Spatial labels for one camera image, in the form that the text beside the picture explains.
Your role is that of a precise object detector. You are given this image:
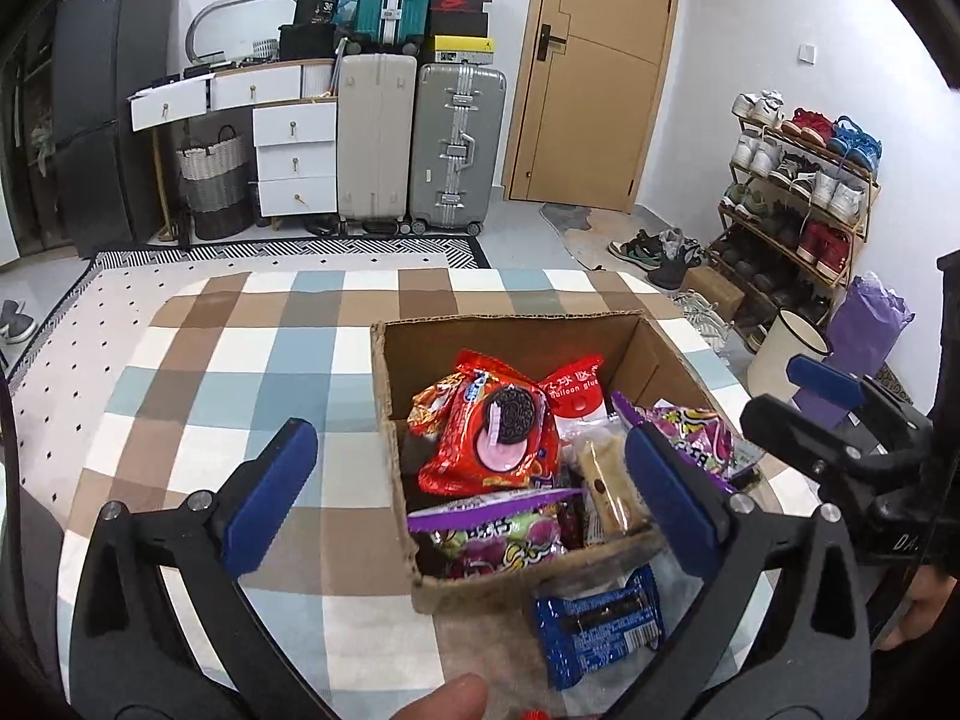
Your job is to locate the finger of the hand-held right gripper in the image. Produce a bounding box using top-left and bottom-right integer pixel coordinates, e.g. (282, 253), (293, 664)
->
(786, 355), (935, 436)
(739, 392), (871, 485)

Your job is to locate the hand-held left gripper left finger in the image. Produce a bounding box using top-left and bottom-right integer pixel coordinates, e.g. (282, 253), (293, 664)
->
(69, 418), (331, 720)

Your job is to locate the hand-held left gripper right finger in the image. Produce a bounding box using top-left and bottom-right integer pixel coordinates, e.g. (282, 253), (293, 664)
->
(600, 424), (875, 720)

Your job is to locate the yellow cake packet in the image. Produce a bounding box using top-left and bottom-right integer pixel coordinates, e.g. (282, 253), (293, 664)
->
(559, 420), (655, 550)

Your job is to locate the purple candy packet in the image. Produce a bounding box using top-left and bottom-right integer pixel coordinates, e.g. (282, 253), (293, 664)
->
(610, 390), (766, 496)
(407, 487), (591, 580)

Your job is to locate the white red packet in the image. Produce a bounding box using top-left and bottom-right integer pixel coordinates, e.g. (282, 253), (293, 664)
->
(540, 362), (610, 437)

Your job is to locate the blue cookie packet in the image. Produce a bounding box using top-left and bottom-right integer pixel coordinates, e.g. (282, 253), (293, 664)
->
(532, 566), (666, 691)

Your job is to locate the brown cardboard box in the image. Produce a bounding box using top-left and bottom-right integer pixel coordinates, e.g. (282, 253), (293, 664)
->
(371, 311), (764, 614)

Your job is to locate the red orange snack packet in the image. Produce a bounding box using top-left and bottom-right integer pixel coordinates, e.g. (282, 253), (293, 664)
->
(407, 379), (472, 442)

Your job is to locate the red cookie packet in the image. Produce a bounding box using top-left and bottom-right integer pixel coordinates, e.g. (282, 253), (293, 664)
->
(416, 349), (605, 500)

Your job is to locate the person's right hand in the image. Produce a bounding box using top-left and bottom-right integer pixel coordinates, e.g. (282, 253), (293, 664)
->
(877, 564), (960, 653)

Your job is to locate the person's left hand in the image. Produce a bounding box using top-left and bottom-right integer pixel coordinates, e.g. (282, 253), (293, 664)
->
(386, 673), (490, 720)

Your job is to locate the white bucket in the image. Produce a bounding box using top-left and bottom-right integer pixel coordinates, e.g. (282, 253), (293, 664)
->
(748, 307), (835, 403)

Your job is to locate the purple bag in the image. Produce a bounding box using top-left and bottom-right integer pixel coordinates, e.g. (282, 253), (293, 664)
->
(795, 272), (917, 430)

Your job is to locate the shoe rack with shoes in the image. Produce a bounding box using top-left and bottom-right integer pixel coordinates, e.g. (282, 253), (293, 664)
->
(720, 88), (884, 325)

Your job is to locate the white sneaker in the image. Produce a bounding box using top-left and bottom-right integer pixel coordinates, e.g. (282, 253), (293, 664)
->
(670, 289), (733, 355)

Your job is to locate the small brown box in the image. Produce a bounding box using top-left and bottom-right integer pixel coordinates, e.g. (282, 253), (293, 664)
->
(679, 264), (746, 323)

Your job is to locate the metal shoe rack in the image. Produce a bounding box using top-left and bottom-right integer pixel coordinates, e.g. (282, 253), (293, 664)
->
(709, 118), (884, 332)

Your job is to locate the grey black sneaker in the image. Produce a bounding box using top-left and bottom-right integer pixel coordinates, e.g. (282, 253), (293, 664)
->
(646, 229), (710, 293)

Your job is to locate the dark green sneaker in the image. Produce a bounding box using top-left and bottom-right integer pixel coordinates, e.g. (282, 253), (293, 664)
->
(607, 231), (677, 269)

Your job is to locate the white black patterned rug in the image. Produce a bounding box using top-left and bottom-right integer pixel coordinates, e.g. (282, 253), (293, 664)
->
(0, 234), (494, 518)

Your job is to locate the irregular floor rug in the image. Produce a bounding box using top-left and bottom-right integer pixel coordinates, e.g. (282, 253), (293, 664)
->
(540, 202), (647, 272)

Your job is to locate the grey slipper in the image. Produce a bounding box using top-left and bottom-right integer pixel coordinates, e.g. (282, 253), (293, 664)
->
(0, 298), (38, 347)

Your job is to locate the woven laundry basket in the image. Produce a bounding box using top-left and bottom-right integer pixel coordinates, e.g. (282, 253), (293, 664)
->
(176, 126), (253, 241)

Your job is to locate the beige suitcase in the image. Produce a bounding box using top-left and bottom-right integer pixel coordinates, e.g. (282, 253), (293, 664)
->
(335, 52), (419, 236)

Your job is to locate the white dresser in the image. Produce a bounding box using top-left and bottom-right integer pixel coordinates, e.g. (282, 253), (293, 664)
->
(129, 60), (340, 231)

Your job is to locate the wooden door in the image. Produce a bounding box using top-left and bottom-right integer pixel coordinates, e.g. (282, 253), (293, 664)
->
(501, 0), (685, 213)

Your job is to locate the silver suitcase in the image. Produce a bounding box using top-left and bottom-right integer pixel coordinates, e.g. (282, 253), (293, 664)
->
(409, 62), (509, 238)

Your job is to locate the black fridge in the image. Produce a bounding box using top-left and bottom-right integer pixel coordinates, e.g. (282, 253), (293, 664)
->
(51, 0), (182, 260)

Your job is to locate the black storage box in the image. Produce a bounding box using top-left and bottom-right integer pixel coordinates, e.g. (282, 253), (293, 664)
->
(277, 22), (340, 62)

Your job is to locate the grey curved tube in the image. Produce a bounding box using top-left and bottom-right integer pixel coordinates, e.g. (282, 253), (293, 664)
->
(186, 0), (298, 65)

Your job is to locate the yellow black shoebox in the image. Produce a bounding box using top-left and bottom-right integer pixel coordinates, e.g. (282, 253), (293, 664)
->
(433, 34), (498, 67)

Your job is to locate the black shopping bag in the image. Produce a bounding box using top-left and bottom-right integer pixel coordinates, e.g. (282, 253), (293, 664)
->
(292, 0), (344, 28)

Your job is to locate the plain black shoebox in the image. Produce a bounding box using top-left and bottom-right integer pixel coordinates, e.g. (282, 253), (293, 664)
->
(426, 12), (490, 38)

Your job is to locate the wooden handle broom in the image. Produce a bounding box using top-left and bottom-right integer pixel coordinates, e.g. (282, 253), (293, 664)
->
(150, 127), (193, 248)

